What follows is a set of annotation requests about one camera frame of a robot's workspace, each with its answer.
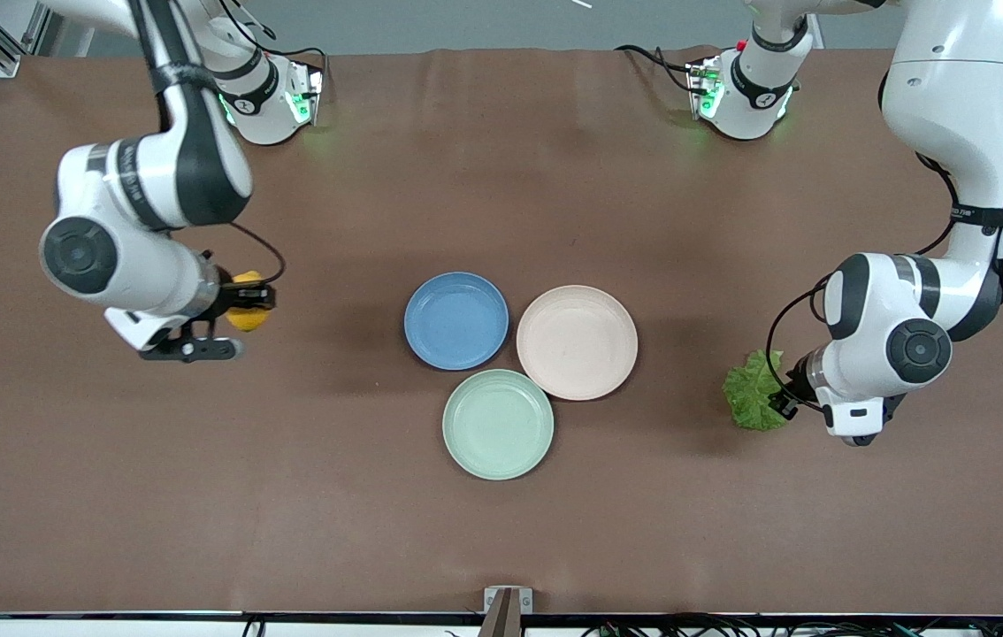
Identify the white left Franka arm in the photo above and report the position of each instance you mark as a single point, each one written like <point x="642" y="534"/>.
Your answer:
<point x="953" y="97"/>

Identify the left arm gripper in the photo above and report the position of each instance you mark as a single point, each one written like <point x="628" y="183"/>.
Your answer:
<point x="792" y="395"/>

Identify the brown camera post with bracket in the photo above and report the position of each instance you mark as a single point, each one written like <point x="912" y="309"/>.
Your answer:
<point x="506" y="612"/>

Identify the arm wrist camera box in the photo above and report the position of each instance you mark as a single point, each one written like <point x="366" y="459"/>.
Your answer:
<point x="152" y="324"/>
<point x="851" y="426"/>

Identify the blue round plate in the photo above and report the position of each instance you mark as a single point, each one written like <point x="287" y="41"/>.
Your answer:
<point x="455" y="320"/>

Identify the yellow lemon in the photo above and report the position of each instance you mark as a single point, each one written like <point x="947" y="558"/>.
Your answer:
<point x="247" y="320"/>

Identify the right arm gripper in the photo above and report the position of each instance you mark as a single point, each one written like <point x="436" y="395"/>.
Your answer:
<point x="231" y="300"/>

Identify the left arm wrist camera box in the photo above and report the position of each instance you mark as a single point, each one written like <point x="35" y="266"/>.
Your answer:
<point x="851" y="426"/>

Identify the green round plate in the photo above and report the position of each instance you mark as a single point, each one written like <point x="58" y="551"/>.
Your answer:
<point x="498" y="425"/>

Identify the right arm wrist camera box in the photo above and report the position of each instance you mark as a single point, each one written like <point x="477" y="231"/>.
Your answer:
<point x="152" y="324"/>

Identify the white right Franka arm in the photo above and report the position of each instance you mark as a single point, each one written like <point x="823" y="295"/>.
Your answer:
<point x="99" y="190"/>

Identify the green lettuce leaf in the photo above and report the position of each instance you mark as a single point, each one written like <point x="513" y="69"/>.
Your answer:
<point x="751" y="394"/>

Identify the pink round plate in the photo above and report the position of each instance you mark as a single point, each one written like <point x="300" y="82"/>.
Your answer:
<point x="578" y="342"/>

